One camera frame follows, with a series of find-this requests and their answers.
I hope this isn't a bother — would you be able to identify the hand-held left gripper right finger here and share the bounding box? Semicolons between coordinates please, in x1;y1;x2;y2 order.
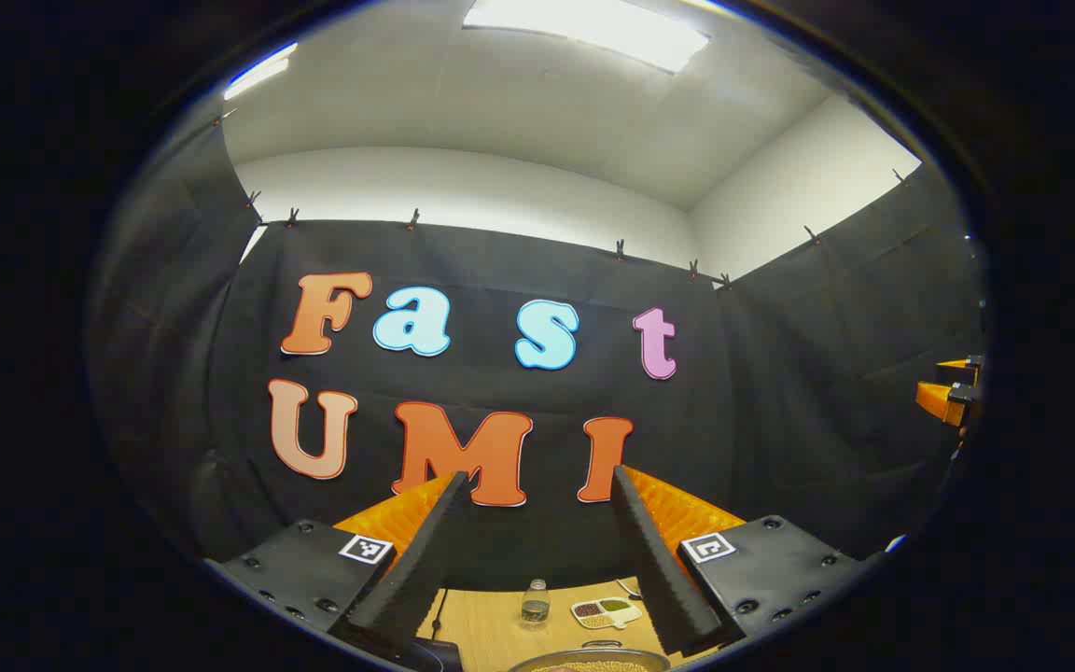
610;464;886;656

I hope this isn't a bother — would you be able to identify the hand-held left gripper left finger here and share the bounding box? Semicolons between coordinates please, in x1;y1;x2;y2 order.
206;471;471;659

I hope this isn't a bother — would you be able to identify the steel pot with black handle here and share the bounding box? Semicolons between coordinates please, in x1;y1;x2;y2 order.
510;640;671;672

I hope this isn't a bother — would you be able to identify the white divided bean tray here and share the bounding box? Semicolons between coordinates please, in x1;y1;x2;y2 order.
571;597;643;630

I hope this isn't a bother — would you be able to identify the row of backdrop clips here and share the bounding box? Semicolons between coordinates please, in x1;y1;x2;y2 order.
211;107;912;290

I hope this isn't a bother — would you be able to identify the large ceiling light panel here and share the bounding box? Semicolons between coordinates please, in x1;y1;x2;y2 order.
463;0;711;74

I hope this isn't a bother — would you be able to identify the small ceiling light panel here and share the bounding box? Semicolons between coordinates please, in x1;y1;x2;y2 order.
223;42;299;101

